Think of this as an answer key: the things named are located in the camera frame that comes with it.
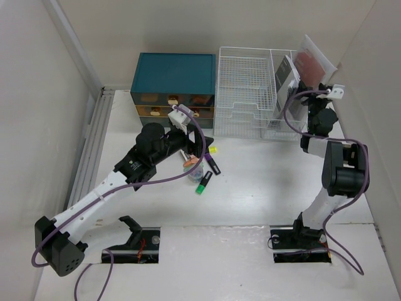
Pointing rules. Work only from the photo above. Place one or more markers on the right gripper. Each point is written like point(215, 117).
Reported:
point(314, 98)

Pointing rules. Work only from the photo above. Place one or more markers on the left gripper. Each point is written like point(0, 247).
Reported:
point(194, 148)

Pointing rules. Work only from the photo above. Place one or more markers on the red booklet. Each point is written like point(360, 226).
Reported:
point(312, 65)

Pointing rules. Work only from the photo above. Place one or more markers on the black spiral notebook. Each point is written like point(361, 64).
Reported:
point(287, 81)

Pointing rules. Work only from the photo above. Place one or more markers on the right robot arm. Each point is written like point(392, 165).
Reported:
point(346, 171)

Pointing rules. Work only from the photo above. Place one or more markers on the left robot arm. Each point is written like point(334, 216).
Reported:
point(65, 240)

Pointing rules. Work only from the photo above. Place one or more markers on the orange pastel highlighter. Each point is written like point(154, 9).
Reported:
point(191, 162)

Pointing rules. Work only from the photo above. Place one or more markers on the yellow cap black highlighter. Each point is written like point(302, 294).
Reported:
point(213, 150)

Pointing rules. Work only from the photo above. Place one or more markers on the purple cap black highlighter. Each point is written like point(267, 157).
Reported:
point(212, 164)

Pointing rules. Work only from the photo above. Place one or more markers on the green cap black highlighter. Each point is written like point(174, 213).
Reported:
point(203, 183)

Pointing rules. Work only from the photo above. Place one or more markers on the amber middle left drawer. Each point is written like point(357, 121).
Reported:
point(153, 111)

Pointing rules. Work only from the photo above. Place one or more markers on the teal drawer organizer box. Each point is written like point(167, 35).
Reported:
point(180, 73)

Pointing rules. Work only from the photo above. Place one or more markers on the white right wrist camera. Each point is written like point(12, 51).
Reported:
point(335, 92)

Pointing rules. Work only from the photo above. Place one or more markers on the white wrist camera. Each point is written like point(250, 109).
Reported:
point(180, 117)
point(335, 92)

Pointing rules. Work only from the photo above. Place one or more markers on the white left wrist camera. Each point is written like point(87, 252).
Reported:
point(180, 117)

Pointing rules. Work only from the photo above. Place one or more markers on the white wire file rack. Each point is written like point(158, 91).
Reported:
point(247, 104)

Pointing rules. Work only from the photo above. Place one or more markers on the aluminium rail frame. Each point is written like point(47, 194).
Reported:
point(84, 178)

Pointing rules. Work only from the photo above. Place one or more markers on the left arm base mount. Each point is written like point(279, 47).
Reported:
point(141, 248)

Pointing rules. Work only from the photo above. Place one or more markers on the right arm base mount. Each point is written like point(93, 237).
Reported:
point(291, 247)

